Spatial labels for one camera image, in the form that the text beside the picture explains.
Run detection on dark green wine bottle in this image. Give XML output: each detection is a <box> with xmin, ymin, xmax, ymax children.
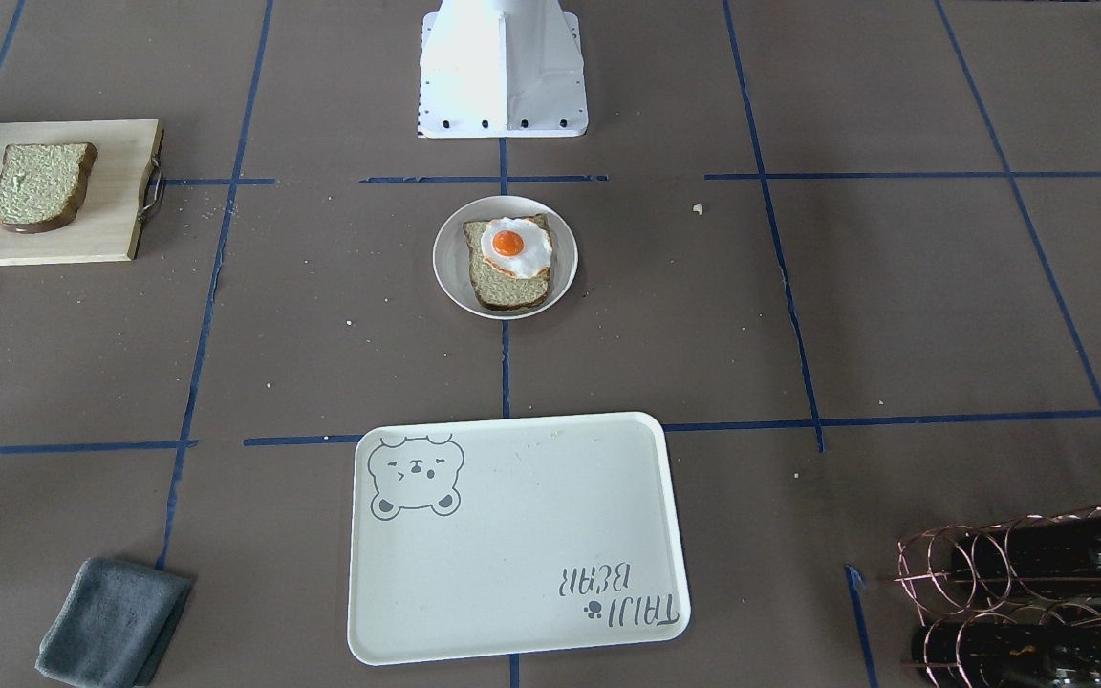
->
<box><xmin>951</xmin><ymin>517</ymin><xmax>1101</xmax><ymax>600</ymax></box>

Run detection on white round plate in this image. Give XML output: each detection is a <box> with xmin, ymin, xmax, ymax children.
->
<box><xmin>432</xmin><ymin>195</ymin><xmax>578</xmax><ymax>319</ymax></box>

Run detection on wooden cutting board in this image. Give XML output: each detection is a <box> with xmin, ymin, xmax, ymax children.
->
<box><xmin>0</xmin><ymin>120</ymin><xmax>164</xmax><ymax>266</ymax></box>

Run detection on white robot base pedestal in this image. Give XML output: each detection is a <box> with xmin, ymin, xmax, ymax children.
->
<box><xmin>417</xmin><ymin>1</ymin><xmax>590</xmax><ymax>139</ymax></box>

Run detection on bread slice on plate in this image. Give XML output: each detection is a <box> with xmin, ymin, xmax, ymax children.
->
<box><xmin>464</xmin><ymin>212</ymin><xmax>551</xmax><ymax>312</ymax></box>

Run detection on copper wire bottle rack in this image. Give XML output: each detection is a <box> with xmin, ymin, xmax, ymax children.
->
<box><xmin>893</xmin><ymin>506</ymin><xmax>1101</xmax><ymax>687</ymax></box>

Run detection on bread slice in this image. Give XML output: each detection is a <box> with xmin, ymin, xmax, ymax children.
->
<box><xmin>464</xmin><ymin>212</ymin><xmax>551</xmax><ymax>312</ymax></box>
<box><xmin>0</xmin><ymin>142</ymin><xmax>97</xmax><ymax>234</ymax></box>

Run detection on grey folded cloth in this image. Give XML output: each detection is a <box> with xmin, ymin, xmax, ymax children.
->
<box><xmin>35</xmin><ymin>557</ymin><xmax>193</xmax><ymax>687</ymax></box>

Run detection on fried egg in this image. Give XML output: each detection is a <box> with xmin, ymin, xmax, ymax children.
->
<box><xmin>480</xmin><ymin>217</ymin><xmax>553</xmax><ymax>279</ymax></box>

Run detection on cream bear tray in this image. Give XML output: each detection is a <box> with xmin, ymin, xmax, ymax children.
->
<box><xmin>346</xmin><ymin>411</ymin><xmax>693</xmax><ymax>666</ymax></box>

